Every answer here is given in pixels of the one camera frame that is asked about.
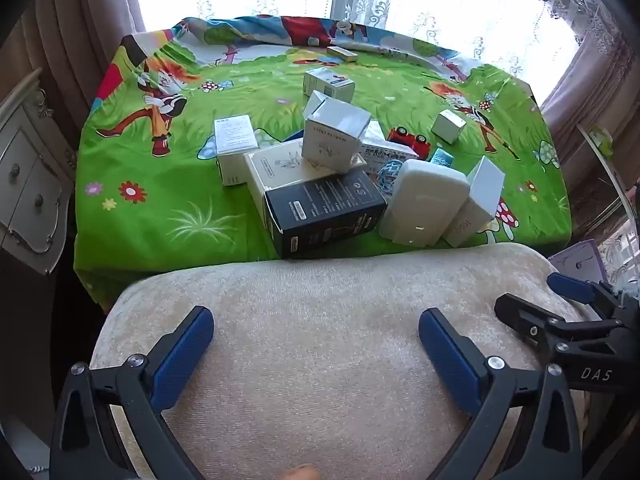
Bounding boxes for white box with red print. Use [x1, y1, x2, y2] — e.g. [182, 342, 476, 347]
[303, 67, 356, 103]

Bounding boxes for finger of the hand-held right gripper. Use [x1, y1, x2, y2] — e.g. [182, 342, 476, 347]
[494, 292, 566, 356]
[546, 272, 608, 307]

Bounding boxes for white dresser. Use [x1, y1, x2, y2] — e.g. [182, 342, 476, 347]
[0, 67, 76, 276]

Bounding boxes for cream box with figure print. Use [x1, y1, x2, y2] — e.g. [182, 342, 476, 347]
[243, 139, 368, 231]

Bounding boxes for beige cushion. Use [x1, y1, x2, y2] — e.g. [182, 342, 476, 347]
[90, 245, 591, 480]

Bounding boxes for purple cardboard box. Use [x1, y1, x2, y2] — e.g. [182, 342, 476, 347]
[547, 239, 608, 286]

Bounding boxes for red toy truck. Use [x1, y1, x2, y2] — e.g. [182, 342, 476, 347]
[387, 126, 432, 161]

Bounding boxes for large silver box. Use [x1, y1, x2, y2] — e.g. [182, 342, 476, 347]
[301, 91, 372, 175]

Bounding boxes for white curved table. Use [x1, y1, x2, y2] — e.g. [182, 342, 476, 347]
[577, 124, 640, 281]

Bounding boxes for green cartoon bedsheet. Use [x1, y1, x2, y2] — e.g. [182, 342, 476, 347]
[74, 16, 573, 311]

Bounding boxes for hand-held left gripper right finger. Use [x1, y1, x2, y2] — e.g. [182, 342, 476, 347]
[419, 307, 583, 480]

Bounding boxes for white textured case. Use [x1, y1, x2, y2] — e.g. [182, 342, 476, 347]
[378, 158, 471, 250]

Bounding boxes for green tissue pack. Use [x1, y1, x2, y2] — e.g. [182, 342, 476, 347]
[590, 127, 615, 156]

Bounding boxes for silver cube box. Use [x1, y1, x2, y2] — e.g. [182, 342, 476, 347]
[431, 109, 467, 145]

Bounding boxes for white box with grey print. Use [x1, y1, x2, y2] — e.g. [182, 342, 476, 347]
[446, 156, 506, 248]

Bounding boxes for white blue-print medicine box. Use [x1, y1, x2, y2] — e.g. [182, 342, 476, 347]
[359, 120, 420, 173]

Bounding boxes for black box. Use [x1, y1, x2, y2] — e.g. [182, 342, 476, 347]
[263, 169, 388, 260]

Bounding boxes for mauve curtain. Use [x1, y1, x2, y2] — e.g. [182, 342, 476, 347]
[0, 0, 146, 126]
[540, 0, 640, 131]

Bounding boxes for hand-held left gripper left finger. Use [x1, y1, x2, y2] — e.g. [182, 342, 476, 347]
[50, 305, 216, 480]

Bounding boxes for light blue mesh ball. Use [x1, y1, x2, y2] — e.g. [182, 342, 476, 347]
[372, 160, 403, 196]

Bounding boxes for tall white box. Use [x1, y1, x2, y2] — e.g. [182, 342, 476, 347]
[214, 115, 258, 187]

